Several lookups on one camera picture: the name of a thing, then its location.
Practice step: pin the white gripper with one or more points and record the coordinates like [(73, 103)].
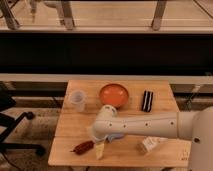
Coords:
[(99, 147)]

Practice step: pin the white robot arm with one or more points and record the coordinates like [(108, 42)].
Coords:
[(194, 126)]

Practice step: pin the orange ceramic bowl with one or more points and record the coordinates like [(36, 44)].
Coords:
[(114, 94)]

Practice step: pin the translucent white cup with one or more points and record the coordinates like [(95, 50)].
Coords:
[(77, 99)]

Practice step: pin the blue sponge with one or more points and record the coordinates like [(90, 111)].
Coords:
[(112, 137)]

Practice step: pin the wooden table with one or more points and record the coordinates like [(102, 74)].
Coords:
[(72, 129)]

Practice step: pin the black striped rectangular block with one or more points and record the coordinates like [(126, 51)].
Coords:
[(147, 101)]

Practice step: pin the black office chair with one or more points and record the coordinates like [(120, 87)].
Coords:
[(10, 123)]

